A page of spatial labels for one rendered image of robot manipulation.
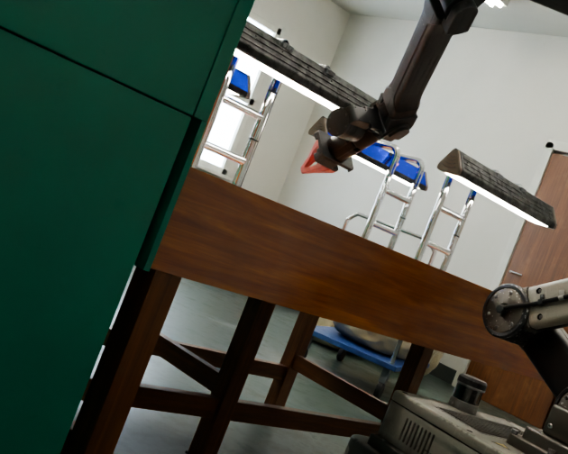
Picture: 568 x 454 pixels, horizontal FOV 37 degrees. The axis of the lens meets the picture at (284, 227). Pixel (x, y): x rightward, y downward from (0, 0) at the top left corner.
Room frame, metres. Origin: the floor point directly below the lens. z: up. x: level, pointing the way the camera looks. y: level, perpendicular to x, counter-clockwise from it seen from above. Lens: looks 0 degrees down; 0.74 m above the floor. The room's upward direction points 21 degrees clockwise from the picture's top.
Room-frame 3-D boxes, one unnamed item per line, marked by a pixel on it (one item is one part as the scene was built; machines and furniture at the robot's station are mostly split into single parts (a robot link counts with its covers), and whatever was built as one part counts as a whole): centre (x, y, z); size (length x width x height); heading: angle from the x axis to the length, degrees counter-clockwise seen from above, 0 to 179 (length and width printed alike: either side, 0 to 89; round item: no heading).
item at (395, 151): (2.99, -0.27, 0.90); 0.20 x 0.19 x 0.45; 134
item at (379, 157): (3.05, -0.21, 1.08); 0.62 x 0.08 x 0.07; 134
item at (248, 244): (2.08, -0.40, 0.67); 1.81 x 0.12 x 0.19; 134
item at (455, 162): (2.65, -0.60, 1.08); 0.62 x 0.08 x 0.07; 134
